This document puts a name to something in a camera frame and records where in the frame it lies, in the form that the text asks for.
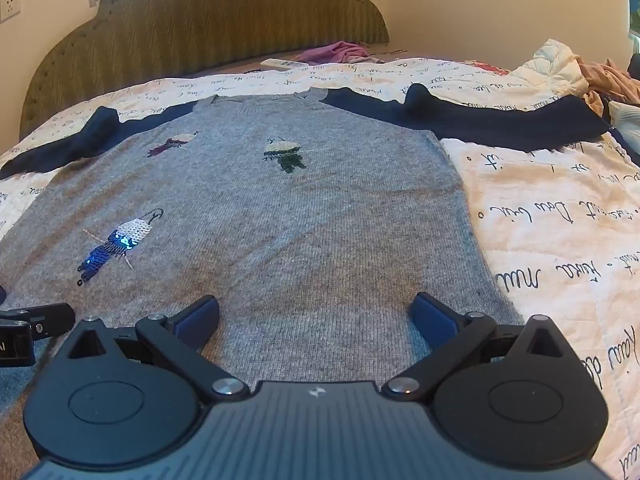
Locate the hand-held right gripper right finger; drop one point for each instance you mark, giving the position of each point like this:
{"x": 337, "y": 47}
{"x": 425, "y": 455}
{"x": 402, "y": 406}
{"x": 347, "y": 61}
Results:
{"x": 432, "y": 317}

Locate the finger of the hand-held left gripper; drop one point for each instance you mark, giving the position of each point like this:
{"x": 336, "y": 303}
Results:
{"x": 50, "y": 320}

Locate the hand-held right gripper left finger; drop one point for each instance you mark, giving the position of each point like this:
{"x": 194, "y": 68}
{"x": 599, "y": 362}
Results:
{"x": 197, "y": 317}

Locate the grey sweater with navy sleeves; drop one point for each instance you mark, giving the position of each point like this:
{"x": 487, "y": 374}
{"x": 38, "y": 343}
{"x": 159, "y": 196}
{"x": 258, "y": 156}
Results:
{"x": 300, "y": 210}

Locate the white script printed blanket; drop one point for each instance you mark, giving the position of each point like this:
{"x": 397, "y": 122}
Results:
{"x": 550, "y": 260}

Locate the white remote control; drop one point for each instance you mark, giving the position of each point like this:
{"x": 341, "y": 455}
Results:
{"x": 282, "y": 63}

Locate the light blue cloth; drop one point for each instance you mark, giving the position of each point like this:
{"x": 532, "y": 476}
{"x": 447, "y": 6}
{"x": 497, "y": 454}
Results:
{"x": 627, "y": 120}

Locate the white puffy jacket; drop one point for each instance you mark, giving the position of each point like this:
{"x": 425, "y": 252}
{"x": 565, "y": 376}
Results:
{"x": 550, "y": 65}

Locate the pink cloth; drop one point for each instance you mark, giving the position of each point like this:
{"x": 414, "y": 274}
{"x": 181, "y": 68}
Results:
{"x": 335, "y": 52}

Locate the peach cloth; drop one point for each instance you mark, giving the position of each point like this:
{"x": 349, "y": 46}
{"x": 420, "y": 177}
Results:
{"x": 607, "y": 80}

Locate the green upholstered headboard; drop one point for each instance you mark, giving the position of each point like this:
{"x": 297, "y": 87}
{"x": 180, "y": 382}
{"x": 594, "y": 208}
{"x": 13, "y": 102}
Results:
{"x": 225, "y": 20}

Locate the white wall socket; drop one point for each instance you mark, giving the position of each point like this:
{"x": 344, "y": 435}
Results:
{"x": 10, "y": 6}

